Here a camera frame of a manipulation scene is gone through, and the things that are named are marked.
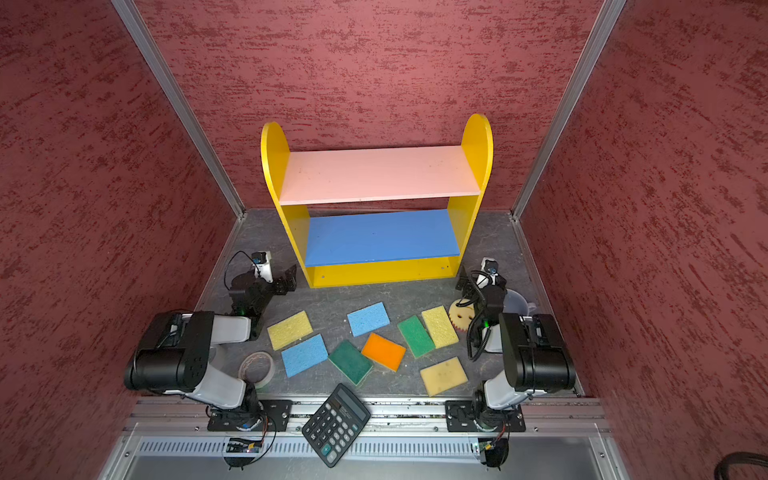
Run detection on blue sponge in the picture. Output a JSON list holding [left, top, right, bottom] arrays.
[[347, 302, 390, 337], [282, 334, 328, 378]]

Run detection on bright green sponge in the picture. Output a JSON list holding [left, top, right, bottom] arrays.
[[397, 316, 436, 359]]

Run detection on dark green scrub sponge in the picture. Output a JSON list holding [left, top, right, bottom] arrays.
[[329, 340, 373, 386]]

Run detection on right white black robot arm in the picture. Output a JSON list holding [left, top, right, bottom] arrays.
[[446, 259, 576, 433]]

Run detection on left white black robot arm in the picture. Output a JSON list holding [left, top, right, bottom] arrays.
[[123, 264, 297, 432]]

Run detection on yellow shelf pink blue boards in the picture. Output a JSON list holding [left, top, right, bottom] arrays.
[[261, 114, 494, 288]]

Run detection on grey plastic cup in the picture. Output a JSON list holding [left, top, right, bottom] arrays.
[[503, 289, 537, 316]]

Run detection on clear tape roll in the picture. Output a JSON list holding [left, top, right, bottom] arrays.
[[238, 351, 276, 389]]

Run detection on orange sponge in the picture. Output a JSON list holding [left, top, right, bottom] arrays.
[[361, 333, 406, 372]]

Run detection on black calculator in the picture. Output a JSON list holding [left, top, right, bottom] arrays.
[[301, 384, 371, 468]]

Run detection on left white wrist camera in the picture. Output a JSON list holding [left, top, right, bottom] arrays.
[[251, 251, 273, 283]]

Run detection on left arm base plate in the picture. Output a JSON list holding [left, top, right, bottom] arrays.
[[207, 399, 293, 434]]

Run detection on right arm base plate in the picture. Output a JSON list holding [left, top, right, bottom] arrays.
[[445, 400, 526, 434]]

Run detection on left circuit board with wires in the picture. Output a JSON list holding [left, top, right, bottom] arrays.
[[223, 438, 264, 469]]

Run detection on circuit board with wires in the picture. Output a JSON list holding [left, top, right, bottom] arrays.
[[223, 438, 264, 469], [477, 438, 509, 470]]

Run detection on right circuit board with wires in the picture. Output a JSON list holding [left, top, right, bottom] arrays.
[[477, 438, 509, 470]]

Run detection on aluminium front rail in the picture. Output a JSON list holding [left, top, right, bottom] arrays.
[[99, 396, 629, 479]]

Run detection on black cable bottom right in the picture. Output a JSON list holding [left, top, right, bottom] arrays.
[[713, 451, 768, 480]]

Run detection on right aluminium corner post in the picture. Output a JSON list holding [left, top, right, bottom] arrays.
[[512, 0, 626, 223]]

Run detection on aluminium corner post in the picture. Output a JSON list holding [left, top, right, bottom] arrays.
[[512, 0, 626, 223], [111, 0, 246, 220]]

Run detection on left aluminium corner post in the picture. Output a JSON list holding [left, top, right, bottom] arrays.
[[111, 0, 246, 220]]

